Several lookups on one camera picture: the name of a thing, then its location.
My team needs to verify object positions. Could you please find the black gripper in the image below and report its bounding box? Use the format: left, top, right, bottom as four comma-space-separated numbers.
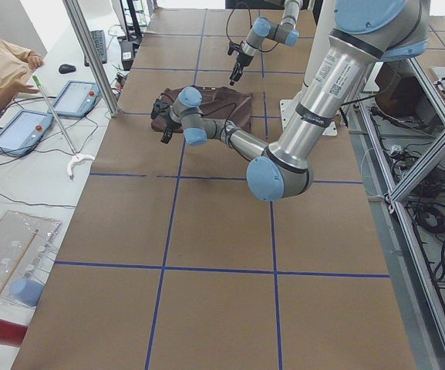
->
161, 116, 181, 144
229, 52, 254, 86

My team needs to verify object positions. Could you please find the brown t-shirt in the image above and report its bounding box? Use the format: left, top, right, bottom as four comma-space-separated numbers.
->
150, 86, 253, 133

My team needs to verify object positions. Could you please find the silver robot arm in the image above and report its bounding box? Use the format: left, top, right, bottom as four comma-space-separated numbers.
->
226, 0, 303, 86
151, 0, 430, 202

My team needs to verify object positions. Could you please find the person's hand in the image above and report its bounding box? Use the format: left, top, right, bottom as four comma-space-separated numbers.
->
27, 54, 44, 70

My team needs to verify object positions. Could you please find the reacher grabber stick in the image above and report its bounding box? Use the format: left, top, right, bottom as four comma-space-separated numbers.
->
32, 75, 95, 180

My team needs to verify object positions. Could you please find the black box with label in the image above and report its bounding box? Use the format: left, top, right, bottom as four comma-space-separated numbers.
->
120, 40, 135, 71

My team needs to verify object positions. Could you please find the right teach pendant tablet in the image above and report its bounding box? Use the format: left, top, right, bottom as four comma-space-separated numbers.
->
52, 80, 100, 118

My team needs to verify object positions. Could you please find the teach pendant tablet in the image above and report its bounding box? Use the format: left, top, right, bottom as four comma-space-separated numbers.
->
52, 80, 100, 118
0, 109, 54, 157

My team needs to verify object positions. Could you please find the black keyboard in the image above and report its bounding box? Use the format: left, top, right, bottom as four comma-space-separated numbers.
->
89, 30, 107, 64

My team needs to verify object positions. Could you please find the black computer mouse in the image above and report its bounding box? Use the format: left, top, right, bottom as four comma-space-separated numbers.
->
59, 63, 76, 74

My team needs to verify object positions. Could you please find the left teach pendant tablet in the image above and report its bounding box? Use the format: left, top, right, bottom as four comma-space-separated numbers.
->
0, 109, 54, 157

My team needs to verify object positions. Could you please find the wooden stick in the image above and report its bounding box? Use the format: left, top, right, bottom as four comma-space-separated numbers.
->
0, 229, 39, 297

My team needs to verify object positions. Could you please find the clear plastic bag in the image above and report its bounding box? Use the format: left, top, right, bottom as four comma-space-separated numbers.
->
0, 210, 62, 307

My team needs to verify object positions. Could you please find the blue plastic cup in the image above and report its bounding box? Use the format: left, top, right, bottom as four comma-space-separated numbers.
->
10, 278, 44, 307

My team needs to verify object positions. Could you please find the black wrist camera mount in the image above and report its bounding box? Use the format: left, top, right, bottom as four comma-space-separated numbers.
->
228, 41, 243, 56
150, 99, 171, 119

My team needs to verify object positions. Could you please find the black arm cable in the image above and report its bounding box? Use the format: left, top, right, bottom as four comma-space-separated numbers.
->
156, 99, 246, 151
224, 0, 281, 55

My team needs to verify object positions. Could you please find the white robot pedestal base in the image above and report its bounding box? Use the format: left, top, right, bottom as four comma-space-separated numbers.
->
278, 0, 339, 137

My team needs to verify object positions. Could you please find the aluminium frame post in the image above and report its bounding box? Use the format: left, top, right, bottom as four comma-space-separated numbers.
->
62, 0, 120, 117

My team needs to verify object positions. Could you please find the aluminium frame truss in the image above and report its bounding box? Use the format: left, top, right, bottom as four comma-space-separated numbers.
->
341, 49, 445, 369

